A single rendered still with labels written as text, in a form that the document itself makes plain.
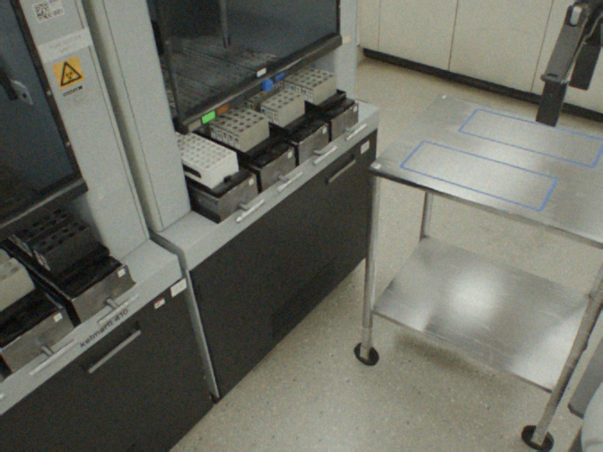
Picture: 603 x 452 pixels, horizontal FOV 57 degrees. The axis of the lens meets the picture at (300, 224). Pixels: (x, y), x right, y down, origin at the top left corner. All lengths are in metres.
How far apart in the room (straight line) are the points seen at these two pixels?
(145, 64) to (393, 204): 1.65
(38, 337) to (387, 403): 1.13
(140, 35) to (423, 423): 1.38
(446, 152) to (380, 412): 0.87
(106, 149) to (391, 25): 2.79
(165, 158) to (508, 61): 2.51
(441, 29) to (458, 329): 2.23
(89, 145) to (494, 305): 1.27
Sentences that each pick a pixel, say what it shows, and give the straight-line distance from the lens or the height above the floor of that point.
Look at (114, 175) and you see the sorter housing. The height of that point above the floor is 0.95.
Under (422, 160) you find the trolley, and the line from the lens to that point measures 1.45.
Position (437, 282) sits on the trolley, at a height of 0.28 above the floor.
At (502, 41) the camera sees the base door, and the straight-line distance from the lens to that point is 3.47.
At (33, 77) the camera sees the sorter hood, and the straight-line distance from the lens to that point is 1.09.
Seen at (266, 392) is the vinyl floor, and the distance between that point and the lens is 1.94.
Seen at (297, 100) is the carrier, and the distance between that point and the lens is 1.60.
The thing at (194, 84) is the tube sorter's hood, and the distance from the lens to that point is 1.30.
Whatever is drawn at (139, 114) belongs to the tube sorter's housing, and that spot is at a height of 1.05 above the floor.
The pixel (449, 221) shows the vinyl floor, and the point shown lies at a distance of 2.57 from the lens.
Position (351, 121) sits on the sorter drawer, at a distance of 1.72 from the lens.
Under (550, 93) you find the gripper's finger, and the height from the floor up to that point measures 1.24.
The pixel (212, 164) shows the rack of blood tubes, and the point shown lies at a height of 0.86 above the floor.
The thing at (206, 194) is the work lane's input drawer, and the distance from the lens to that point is 1.38.
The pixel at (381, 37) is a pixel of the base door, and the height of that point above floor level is 0.19.
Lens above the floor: 1.62
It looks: 40 degrees down
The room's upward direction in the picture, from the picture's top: 3 degrees counter-clockwise
